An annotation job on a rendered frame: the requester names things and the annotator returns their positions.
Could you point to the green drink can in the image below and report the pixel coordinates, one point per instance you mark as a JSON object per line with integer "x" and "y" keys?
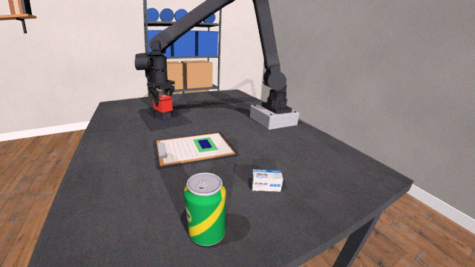
{"x": 205, "y": 201}

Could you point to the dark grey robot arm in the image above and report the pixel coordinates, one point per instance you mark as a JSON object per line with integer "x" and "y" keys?
{"x": 273, "y": 78}

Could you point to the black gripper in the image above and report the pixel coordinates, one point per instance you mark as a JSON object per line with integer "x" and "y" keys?
{"x": 160, "y": 82}

